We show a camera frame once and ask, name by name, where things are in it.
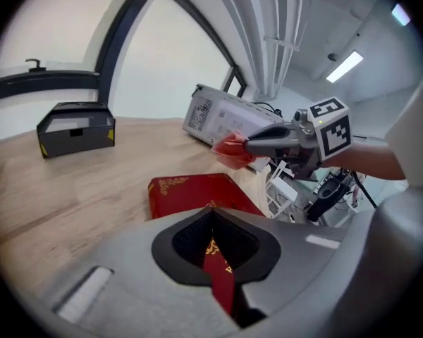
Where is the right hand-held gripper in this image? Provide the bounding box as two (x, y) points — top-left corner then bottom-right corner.
(243, 96), (354, 181)

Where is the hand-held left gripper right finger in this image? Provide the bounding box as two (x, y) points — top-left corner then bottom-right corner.
(211, 208), (281, 284)

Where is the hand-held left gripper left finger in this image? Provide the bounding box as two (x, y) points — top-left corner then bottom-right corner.
(151, 208), (213, 288)

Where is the pink and red cloth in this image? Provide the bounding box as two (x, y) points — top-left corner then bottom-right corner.
(211, 130), (260, 170)

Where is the red booklet with gold emblem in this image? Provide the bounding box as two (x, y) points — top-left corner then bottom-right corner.
(147, 173), (267, 318)

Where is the person's right forearm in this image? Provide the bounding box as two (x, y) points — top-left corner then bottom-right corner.
(322, 142), (407, 182)

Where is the white wooden stool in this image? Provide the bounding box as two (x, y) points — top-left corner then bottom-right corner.
(264, 160), (300, 220)

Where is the black floor device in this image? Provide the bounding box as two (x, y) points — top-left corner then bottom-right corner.
(305, 180), (350, 223)

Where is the ceiling light strip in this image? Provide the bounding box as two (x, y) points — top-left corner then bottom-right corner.
(391, 3), (412, 27)
(325, 50), (364, 84)

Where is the bundle of white ceiling pipes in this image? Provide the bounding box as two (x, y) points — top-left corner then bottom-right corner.
(204, 0), (305, 99)

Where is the person's white jacket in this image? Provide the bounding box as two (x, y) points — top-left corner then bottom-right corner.
(386, 72), (423, 189)

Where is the black cardboard box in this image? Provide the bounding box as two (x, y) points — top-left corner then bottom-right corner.
(36, 101), (117, 160)

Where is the black framed window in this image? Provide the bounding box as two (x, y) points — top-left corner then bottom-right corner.
(0, 0), (248, 144)

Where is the black microwave power cable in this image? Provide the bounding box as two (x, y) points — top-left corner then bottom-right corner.
(252, 101), (283, 116)

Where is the black window handle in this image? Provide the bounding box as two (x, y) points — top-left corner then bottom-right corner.
(25, 58), (47, 73)

